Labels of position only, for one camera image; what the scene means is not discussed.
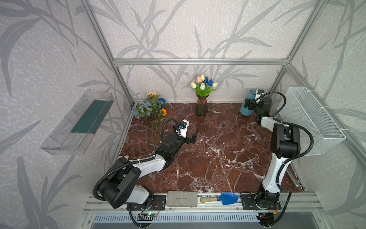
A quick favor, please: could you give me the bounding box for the teal ceramic vase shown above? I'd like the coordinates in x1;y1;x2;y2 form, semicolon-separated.
240;89;256;116

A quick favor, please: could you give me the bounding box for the orange daisy stem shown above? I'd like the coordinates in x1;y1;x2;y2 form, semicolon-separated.
153;108;167;146

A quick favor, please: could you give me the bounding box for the red glass vase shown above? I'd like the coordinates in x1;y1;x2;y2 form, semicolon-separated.
195;96;208;116

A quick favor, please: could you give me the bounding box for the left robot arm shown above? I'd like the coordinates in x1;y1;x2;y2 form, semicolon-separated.
92;118;199;210

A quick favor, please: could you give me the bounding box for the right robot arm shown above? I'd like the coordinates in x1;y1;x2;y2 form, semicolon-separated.
244;95;314;210

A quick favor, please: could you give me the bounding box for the teal hydrangea bouquet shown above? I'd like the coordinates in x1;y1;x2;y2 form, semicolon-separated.
132;91;166;148

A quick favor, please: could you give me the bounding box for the black work glove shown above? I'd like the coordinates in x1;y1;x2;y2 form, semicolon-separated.
117;155;129;160

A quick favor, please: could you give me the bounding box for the blue garden trowel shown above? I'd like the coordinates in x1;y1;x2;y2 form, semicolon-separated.
200;192;239;205

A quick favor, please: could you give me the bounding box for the small circuit board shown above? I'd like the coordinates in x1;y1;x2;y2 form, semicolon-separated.
139;212;159;220

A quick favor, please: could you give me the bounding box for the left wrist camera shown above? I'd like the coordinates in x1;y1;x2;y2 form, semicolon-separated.
178;120;189;138

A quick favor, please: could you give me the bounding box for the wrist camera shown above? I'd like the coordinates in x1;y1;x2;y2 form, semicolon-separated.
255;89;265;99
178;120;189;138

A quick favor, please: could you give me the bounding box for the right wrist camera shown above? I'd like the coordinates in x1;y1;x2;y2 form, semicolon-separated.
255;89;265;99

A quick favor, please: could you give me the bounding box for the white wire basket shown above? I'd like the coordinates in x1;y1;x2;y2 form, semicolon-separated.
279;86;346;156

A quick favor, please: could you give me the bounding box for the clear plastic wall shelf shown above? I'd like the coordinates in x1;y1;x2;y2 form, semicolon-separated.
41;89;114;156

